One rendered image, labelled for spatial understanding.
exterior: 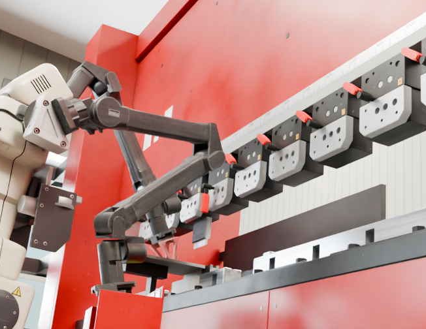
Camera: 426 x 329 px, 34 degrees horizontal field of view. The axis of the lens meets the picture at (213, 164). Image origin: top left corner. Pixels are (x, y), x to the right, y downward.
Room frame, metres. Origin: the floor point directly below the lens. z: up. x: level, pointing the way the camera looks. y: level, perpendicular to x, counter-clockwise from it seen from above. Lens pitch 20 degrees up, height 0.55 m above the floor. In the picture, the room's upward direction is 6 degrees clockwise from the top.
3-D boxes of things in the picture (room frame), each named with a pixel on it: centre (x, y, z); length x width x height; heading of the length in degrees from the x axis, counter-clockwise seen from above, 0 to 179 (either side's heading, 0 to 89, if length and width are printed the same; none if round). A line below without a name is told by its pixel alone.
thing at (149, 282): (2.21, 0.19, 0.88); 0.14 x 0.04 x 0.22; 115
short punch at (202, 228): (2.29, 0.02, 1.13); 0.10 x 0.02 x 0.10; 25
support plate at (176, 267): (2.23, 0.15, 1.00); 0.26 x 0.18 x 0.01; 115
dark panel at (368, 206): (2.72, -0.34, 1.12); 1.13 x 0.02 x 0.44; 25
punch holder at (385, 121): (1.41, -0.40, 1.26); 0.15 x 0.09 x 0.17; 25
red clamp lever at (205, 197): (2.12, 0.01, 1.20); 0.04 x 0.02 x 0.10; 115
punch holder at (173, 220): (2.49, 0.11, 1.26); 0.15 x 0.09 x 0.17; 25
